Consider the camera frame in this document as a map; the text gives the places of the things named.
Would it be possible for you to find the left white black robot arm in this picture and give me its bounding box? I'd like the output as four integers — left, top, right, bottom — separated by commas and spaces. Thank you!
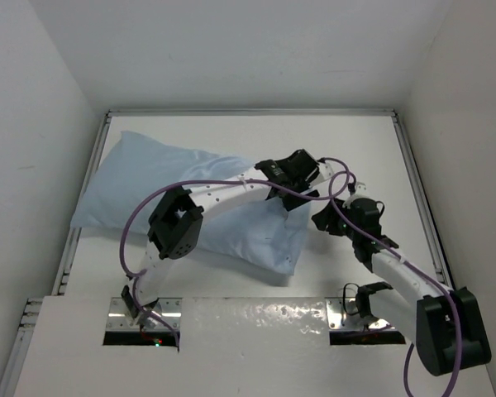
118, 149, 334, 326

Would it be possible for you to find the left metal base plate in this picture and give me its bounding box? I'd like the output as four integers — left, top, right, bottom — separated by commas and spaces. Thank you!
105, 298, 182, 332

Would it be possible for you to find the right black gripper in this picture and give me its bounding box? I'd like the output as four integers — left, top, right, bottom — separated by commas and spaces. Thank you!
312, 197, 360, 242

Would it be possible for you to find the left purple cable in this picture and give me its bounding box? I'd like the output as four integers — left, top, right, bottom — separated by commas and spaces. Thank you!
119, 155, 352, 347

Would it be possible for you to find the light blue pillowcase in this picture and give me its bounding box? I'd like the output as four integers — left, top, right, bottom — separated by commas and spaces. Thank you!
70, 132, 310, 275

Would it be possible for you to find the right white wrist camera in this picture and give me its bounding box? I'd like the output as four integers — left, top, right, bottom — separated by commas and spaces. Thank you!
354, 181, 370, 197

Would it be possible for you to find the aluminium table frame rail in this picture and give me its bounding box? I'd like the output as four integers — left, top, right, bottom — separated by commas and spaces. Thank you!
7, 109, 450, 396

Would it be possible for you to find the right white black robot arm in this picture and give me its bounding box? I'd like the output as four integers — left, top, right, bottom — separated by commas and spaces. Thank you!
312, 196, 492, 376

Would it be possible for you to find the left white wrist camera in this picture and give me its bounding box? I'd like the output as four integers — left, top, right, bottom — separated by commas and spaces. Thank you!
312, 159, 335, 185

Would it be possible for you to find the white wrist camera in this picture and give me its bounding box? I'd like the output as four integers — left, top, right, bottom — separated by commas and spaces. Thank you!
312, 159, 335, 185
354, 181, 370, 197

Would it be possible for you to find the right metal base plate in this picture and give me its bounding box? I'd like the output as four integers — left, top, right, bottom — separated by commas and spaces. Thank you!
326, 297, 396, 332

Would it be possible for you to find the metal base plate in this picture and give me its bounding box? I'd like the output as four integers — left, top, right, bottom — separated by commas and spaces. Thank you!
105, 298, 182, 332
326, 297, 396, 332

